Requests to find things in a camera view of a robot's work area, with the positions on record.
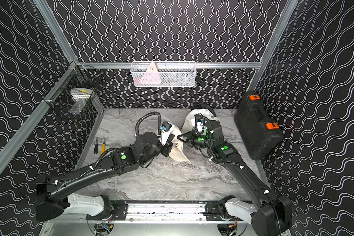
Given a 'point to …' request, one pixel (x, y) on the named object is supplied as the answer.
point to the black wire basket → (73, 93)
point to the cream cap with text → (178, 151)
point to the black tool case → (260, 134)
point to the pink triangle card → (151, 76)
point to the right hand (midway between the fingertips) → (177, 136)
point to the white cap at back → (189, 125)
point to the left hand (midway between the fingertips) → (174, 133)
